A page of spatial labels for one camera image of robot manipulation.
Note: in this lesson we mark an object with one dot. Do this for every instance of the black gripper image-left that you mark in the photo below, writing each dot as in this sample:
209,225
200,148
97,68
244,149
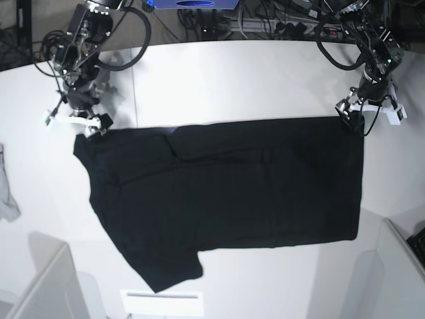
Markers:
83,94

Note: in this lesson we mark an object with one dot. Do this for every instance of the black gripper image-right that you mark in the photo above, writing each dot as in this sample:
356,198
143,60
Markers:
370,92

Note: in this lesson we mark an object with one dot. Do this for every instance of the black T-shirt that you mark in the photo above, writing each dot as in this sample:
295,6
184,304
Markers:
163,195

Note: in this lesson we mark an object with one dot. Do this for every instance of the blue box with oval logo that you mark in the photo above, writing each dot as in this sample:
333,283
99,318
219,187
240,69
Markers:
195,4

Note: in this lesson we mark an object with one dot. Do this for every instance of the grey cloth at table edge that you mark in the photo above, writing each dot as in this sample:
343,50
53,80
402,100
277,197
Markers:
9,208

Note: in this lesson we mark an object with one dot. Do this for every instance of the black keyboard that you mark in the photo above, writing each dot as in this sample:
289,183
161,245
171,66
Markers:
417,244

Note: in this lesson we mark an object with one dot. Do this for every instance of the white partition right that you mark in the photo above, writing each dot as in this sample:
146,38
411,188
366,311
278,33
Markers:
386,282

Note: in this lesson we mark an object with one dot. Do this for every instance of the white partition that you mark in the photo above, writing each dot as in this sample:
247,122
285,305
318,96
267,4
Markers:
386,282
39,280

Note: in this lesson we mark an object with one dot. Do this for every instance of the white partition left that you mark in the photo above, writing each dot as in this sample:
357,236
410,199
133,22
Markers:
39,280

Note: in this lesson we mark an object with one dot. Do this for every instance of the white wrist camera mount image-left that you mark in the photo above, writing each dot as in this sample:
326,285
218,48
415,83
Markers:
82,120

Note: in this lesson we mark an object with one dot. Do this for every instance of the white wrist camera mount image-right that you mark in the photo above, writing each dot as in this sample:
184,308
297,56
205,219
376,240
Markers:
392,108

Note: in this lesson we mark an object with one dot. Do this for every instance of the white cable slot plate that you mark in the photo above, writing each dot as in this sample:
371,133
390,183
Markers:
163,303

